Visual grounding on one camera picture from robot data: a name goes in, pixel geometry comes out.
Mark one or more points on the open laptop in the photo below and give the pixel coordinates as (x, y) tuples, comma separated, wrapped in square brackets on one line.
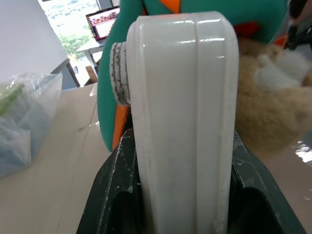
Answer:
[(103, 24)]

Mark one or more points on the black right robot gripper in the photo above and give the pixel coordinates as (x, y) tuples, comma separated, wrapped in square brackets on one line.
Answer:
[(298, 34)]

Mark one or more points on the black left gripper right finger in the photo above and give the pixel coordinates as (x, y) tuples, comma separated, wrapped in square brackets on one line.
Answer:
[(258, 192)]

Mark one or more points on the clear plastic bag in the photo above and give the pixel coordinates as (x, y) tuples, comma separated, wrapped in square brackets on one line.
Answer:
[(22, 122)]

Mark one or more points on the grey desk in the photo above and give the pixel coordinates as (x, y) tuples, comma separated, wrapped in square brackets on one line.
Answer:
[(91, 52)]

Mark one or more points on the teal orange plush toy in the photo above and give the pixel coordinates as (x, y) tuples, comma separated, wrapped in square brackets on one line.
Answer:
[(109, 80)]

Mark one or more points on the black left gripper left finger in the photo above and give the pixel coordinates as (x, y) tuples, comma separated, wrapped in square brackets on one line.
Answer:
[(111, 190)]

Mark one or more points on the tan plush toy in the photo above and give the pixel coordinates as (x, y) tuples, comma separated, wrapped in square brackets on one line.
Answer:
[(268, 102)]

